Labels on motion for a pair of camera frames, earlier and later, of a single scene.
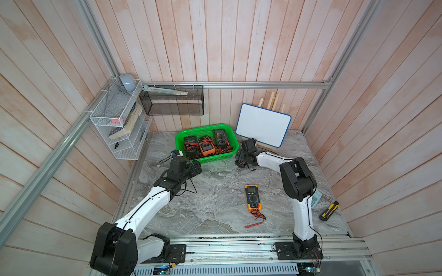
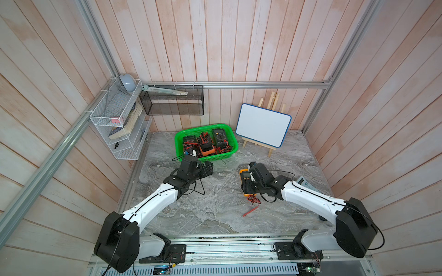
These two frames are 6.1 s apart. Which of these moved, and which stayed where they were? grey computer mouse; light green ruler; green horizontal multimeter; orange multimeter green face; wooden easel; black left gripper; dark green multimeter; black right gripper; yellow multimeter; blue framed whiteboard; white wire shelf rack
Moved: black right gripper; yellow multimeter; black left gripper
Stayed: grey computer mouse; green horizontal multimeter; light green ruler; blue framed whiteboard; white wire shelf rack; wooden easel; orange multimeter green face; dark green multimeter
